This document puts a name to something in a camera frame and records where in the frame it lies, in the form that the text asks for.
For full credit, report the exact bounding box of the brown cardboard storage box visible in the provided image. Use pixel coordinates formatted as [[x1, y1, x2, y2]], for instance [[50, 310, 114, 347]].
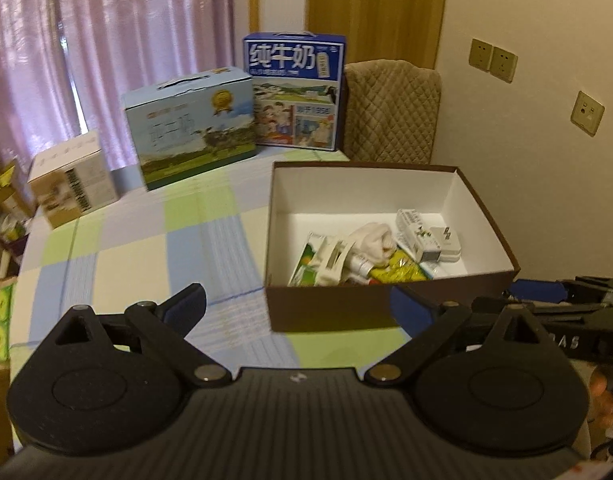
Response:
[[264, 162, 519, 333]]

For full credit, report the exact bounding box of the white cream tube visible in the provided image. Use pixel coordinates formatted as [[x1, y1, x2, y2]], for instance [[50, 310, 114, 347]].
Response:
[[345, 252, 374, 278]]

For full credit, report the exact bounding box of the light blue milk carton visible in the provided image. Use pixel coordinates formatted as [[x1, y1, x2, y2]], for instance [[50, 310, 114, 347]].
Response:
[[121, 66, 256, 191]]

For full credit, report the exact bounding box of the green white medicine box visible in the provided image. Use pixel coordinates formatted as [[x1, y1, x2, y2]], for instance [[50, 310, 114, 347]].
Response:
[[288, 233, 334, 287]]

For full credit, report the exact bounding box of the white power adapter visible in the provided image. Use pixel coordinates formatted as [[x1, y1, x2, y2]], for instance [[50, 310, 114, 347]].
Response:
[[430, 226, 462, 263]]

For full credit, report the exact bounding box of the person's right hand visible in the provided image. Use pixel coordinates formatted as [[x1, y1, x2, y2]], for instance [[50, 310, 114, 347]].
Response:
[[589, 366, 613, 429]]

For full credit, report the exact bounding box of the quilted beige chair cover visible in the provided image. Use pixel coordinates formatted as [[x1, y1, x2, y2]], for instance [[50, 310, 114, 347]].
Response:
[[343, 60, 442, 165]]

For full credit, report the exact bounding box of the white sock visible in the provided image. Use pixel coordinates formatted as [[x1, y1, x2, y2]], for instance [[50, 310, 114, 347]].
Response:
[[349, 222, 397, 268]]

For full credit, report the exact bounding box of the wooden door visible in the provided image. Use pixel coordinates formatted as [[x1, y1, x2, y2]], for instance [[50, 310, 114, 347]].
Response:
[[305, 0, 445, 68]]

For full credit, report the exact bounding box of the green tissue pack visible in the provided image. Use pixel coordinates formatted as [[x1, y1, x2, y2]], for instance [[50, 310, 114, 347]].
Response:
[[0, 282, 17, 364]]

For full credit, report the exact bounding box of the pink window curtain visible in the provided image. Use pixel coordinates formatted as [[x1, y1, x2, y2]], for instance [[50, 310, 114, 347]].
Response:
[[0, 0, 234, 168]]

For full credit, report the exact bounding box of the pile of cardboard boxes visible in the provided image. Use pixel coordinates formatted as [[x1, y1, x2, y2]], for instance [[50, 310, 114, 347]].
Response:
[[0, 159, 36, 279]]

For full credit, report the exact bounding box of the single wall socket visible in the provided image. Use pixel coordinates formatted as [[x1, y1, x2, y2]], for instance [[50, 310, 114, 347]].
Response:
[[570, 91, 605, 136]]

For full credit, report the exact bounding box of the yellow snack pouch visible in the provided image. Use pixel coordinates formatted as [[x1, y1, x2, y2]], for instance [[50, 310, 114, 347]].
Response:
[[369, 249, 427, 284]]

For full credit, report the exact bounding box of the white printed medicine box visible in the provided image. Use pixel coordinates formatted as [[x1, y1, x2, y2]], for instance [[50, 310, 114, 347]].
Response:
[[395, 209, 441, 262]]

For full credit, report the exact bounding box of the double wall socket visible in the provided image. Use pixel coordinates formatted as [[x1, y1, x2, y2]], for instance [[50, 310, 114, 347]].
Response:
[[468, 38, 518, 84]]

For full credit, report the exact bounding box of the dark blue milk carton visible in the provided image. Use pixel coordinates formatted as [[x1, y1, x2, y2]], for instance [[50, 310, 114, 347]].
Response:
[[242, 32, 347, 152]]

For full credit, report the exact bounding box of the checked bed sheet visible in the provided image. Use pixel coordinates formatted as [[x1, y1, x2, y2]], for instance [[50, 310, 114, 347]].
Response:
[[9, 148, 407, 370]]

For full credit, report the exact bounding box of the small white brown box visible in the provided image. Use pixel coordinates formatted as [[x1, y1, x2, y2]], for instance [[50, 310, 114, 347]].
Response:
[[28, 130, 119, 229]]

